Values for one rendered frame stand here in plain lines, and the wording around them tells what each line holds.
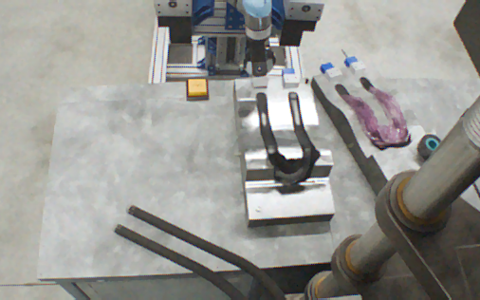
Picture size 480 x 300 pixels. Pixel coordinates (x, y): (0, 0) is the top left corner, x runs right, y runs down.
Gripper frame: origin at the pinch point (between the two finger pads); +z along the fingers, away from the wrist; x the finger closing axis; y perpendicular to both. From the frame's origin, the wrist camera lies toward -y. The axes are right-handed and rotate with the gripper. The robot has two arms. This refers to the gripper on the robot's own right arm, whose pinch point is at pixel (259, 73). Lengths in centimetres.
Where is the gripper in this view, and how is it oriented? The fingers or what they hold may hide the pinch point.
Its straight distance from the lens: 149.2
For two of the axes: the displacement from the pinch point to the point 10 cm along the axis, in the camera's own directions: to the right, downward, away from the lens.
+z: 0.5, 3.8, 9.2
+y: -0.9, -9.2, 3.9
